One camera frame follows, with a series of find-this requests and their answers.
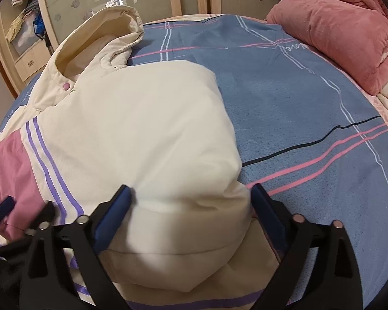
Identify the open wardrobe shelf unit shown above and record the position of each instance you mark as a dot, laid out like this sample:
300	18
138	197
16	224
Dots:
24	46

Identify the pink folded quilt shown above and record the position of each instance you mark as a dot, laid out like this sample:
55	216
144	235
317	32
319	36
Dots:
352	33

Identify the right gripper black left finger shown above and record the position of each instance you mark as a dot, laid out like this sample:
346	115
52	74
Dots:
88	236

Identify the blue striped bed sheet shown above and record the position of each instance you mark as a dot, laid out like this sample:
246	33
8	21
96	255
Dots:
309	136

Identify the cream pink hooded jacket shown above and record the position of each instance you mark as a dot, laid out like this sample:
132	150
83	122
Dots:
120	103

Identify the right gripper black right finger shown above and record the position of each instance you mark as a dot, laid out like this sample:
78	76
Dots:
318	267

